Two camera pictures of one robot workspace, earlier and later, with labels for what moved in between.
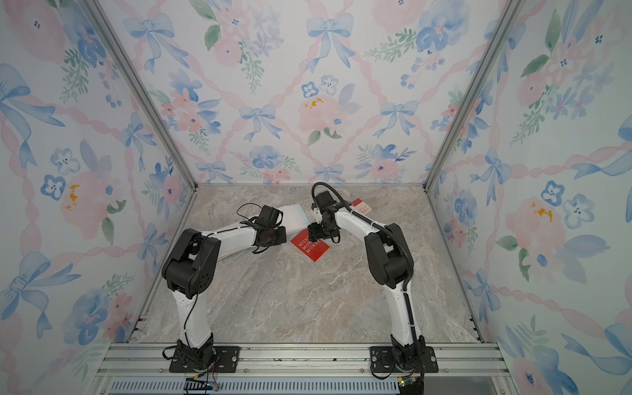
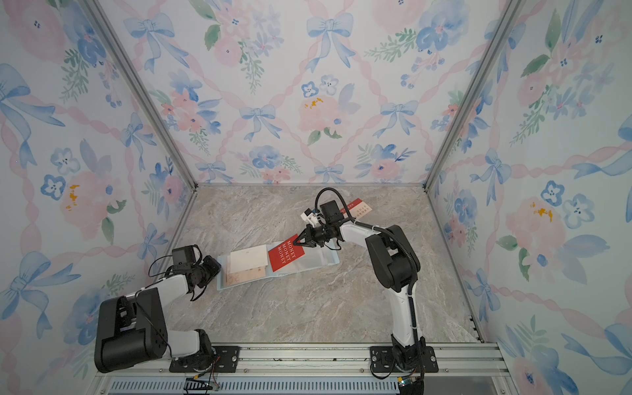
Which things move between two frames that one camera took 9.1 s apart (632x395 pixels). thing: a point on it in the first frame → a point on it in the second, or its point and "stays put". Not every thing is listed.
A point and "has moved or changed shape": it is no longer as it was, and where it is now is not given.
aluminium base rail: (137, 369) stays put
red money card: (313, 250) has moved or changed shape
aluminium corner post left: (140, 85) stays put
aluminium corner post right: (491, 49) stays put
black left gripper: (282, 236) → (215, 266)
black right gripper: (315, 233) stays put
